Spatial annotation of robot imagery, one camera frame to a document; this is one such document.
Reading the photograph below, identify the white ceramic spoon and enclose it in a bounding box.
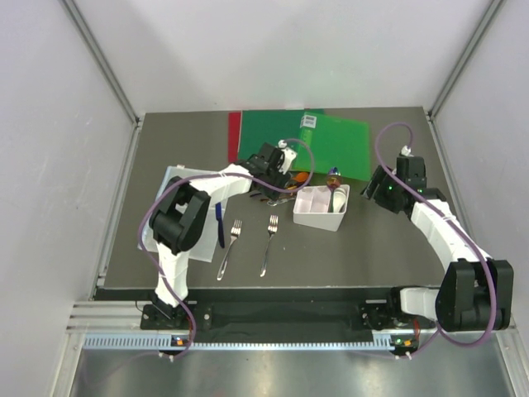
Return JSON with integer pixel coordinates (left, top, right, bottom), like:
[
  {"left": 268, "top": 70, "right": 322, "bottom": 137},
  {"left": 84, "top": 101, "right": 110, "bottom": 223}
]
[{"left": 329, "top": 187, "right": 347, "bottom": 213}]

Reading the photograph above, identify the silver spoon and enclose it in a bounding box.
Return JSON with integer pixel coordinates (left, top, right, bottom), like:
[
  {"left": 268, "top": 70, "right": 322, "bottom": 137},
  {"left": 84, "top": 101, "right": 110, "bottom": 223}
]
[{"left": 326, "top": 174, "right": 341, "bottom": 198}]

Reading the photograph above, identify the white divided plastic container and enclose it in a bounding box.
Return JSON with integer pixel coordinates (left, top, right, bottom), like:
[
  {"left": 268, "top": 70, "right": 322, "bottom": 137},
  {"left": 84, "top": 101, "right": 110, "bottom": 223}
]
[{"left": 293, "top": 184, "right": 350, "bottom": 232}]

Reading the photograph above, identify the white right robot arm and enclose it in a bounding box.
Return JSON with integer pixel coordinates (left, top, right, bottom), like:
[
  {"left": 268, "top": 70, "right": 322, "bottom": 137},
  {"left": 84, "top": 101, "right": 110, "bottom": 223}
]
[{"left": 362, "top": 155, "right": 514, "bottom": 332}]

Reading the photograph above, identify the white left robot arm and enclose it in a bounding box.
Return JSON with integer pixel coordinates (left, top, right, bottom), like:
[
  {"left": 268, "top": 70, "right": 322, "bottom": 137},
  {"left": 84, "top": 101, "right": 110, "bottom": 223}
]
[{"left": 145, "top": 141, "right": 297, "bottom": 328}]

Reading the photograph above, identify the orange plastic spoon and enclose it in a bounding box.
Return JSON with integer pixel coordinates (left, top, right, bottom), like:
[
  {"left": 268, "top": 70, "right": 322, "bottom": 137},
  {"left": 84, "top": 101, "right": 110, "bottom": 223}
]
[{"left": 291, "top": 172, "right": 309, "bottom": 185}]

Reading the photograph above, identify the red folder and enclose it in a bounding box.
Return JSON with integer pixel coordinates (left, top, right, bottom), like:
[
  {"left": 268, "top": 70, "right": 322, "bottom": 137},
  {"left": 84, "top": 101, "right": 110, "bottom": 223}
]
[{"left": 227, "top": 112, "right": 242, "bottom": 163}]

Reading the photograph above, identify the dark blue table knife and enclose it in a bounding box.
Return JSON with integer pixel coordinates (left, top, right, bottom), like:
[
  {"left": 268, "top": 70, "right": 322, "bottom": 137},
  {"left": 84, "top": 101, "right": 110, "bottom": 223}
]
[{"left": 215, "top": 203, "right": 225, "bottom": 249}]

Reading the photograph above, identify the light green plastic folder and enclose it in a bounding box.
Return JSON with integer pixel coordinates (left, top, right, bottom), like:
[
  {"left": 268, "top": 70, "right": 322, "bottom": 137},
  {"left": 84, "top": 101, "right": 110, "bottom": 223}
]
[{"left": 293, "top": 112, "right": 371, "bottom": 181}]

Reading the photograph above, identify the clear mesh zip pouch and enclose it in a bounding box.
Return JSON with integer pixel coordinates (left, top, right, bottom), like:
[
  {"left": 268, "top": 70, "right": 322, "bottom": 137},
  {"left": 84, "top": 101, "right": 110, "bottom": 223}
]
[{"left": 141, "top": 166, "right": 227, "bottom": 262}]

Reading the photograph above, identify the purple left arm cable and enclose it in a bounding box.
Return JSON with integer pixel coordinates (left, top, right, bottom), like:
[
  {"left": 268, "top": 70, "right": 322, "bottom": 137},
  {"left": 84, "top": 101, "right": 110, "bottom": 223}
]
[{"left": 137, "top": 137, "right": 316, "bottom": 361}]

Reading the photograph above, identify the dark green ring binder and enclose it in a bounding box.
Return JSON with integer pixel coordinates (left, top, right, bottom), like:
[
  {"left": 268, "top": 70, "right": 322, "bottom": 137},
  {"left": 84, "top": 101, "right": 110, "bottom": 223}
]
[{"left": 237, "top": 109, "right": 324, "bottom": 160}]

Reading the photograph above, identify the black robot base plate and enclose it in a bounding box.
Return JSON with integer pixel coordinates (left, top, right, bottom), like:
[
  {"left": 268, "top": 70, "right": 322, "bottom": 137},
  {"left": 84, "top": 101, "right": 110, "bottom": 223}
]
[{"left": 141, "top": 299, "right": 411, "bottom": 339}]

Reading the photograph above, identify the grey slotted cable duct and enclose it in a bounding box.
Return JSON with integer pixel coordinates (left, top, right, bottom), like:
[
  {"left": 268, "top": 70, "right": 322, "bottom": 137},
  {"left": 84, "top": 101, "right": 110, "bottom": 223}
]
[{"left": 83, "top": 333, "right": 394, "bottom": 351}]

